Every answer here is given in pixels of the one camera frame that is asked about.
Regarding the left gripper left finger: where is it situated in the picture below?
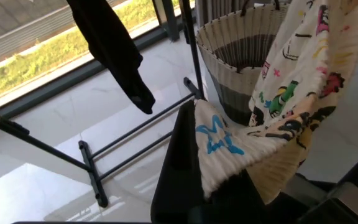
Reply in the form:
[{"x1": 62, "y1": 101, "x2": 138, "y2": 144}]
[{"x1": 150, "y1": 100, "x2": 205, "y2": 223}]

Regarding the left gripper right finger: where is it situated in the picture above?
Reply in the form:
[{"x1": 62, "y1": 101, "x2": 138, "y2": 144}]
[{"x1": 208, "y1": 169, "x2": 267, "y2": 223}]

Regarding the cream printed garment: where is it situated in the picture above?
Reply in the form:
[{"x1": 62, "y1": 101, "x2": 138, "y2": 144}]
[{"x1": 193, "y1": 0, "x2": 358, "y2": 205}]

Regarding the black garment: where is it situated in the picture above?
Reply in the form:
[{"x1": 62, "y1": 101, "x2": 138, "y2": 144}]
[{"x1": 65, "y1": 0, "x2": 157, "y2": 115}]

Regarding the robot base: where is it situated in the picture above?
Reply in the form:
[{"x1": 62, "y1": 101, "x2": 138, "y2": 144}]
[{"x1": 273, "y1": 151, "x2": 358, "y2": 224}]

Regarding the black clothes rack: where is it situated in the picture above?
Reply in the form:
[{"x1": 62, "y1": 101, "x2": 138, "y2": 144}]
[{"x1": 0, "y1": 0, "x2": 206, "y2": 208}]

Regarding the white laundry basket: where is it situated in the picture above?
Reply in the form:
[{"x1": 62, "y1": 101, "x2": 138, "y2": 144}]
[{"x1": 195, "y1": 0, "x2": 289, "y2": 128}]

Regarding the beige curtain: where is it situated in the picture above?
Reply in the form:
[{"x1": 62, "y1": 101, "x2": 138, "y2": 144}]
[{"x1": 195, "y1": 0, "x2": 291, "y2": 27}]

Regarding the window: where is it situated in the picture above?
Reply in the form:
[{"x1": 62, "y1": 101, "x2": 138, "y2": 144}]
[{"x1": 0, "y1": 0, "x2": 198, "y2": 121}]

